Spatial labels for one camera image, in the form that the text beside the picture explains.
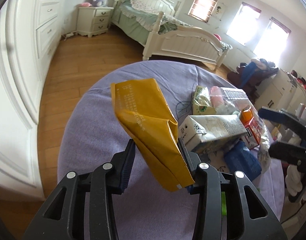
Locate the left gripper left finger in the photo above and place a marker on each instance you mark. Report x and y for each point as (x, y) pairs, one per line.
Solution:
(122, 166)

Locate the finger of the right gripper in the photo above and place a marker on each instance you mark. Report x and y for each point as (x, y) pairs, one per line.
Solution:
(282, 117)
(292, 154)

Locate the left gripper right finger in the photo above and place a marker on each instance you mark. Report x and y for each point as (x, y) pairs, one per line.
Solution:
(193, 164)

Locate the white milk carton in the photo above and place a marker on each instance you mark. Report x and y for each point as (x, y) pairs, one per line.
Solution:
(208, 133)

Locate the red orange snack box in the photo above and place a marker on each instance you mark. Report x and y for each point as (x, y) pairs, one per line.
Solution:
(253, 130)

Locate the silver patterned packet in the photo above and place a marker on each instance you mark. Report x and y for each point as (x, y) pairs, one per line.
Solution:
(236, 97)

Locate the green drink carton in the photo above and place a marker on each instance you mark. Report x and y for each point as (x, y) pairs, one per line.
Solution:
(201, 103)

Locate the yellow paper bag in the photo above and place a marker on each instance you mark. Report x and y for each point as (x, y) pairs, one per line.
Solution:
(143, 112)

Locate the pink hair roller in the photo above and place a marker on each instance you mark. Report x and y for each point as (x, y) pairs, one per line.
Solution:
(216, 97)

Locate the white dresser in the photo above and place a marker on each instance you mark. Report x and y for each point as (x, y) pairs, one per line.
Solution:
(282, 92)

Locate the pile of dark clothes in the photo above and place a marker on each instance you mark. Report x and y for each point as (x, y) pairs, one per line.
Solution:
(248, 76)

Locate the purple floral tablecloth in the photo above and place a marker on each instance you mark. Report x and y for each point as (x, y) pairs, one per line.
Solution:
(93, 135)

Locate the green bed linen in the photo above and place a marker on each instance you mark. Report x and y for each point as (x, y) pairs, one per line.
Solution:
(135, 18)

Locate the white nightstand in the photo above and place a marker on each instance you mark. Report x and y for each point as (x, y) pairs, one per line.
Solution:
(92, 21)

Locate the pink hat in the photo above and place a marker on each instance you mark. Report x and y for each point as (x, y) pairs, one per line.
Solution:
(85, 4)

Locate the white built-in wardrobe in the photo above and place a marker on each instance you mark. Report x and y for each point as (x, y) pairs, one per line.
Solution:
(30, 31)

